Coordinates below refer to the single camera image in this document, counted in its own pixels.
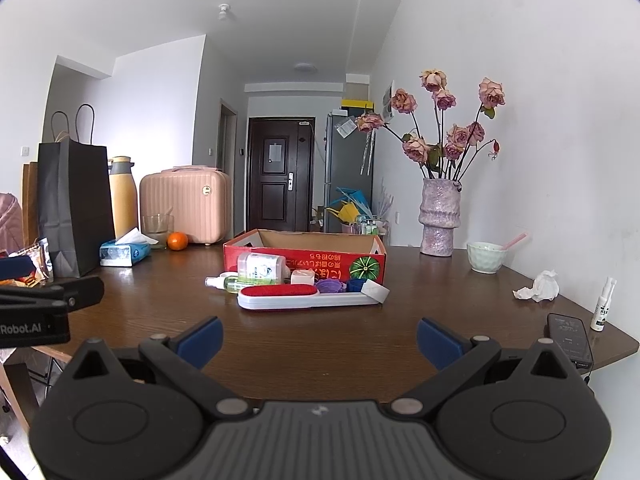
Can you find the black paper bag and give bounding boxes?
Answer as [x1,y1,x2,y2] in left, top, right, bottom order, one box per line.
[37,129,115,280]

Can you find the dark brown door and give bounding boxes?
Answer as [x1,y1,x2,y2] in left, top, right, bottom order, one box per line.
[247,117,314,232]

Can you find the white plastic jar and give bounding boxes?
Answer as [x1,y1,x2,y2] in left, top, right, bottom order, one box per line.
[238,252,290,282]

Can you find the pink textured vase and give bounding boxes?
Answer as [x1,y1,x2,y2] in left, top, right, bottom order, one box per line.
[419,179,461,258]

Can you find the pink spoon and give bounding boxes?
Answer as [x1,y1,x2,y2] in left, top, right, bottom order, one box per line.
[500,232,527,250]

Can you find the small white spray bottle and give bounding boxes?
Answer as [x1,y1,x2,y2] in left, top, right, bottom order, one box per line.
[590,276,617,333]

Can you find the blue gear lid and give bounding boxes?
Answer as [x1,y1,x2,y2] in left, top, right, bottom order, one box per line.
[346,278,367,292]

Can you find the dried pink roses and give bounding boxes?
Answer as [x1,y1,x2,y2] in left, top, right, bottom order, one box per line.
[356,68,506,183]

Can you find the pink suitcase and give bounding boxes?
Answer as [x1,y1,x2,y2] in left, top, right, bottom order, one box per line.
[139,166,232,245]

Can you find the pale green bowl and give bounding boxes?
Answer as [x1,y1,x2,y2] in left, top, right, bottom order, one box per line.
[466,242,508,274]

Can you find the red white lint brush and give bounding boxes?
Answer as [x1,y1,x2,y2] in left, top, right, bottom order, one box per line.
[238,284,378,311]

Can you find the green spray bottle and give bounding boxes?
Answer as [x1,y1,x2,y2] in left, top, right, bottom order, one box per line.
[204,272,246,294]

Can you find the orange fruit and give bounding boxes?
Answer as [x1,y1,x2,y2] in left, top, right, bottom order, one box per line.
[166,232,189,252]

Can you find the snack packets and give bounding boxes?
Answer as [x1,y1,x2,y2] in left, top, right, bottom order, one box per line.
[0,238,53,288]

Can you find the red cardboard box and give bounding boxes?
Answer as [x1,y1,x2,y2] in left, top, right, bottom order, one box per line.
[222,229,386,284]

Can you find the grey refrigerator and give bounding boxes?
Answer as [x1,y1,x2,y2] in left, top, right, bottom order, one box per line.
[323,108,373,233]

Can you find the crumpled white tissue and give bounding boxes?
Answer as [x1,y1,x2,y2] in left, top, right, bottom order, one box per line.
[513,270,560,302]

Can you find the purple gear lid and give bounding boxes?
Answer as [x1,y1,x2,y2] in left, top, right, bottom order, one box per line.
[316,278,346,294]

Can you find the yellow watering can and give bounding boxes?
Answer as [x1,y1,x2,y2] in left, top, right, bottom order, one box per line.
[326,202,360,224]

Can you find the beige cube charger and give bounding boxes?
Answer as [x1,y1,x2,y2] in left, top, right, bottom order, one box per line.
[290,269,316,286]

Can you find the yellow thermos bottle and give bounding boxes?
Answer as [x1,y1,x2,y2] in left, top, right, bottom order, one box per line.
[108,156,139,240]

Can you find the black smartphone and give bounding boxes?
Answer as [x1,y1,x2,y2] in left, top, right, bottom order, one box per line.
[546,313,593,370]

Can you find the blue tissue pack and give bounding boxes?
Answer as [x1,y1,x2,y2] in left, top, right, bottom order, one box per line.
[100,228,157,268]

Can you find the clear drinking glass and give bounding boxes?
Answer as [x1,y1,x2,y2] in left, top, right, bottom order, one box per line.
[141,214,174,249]

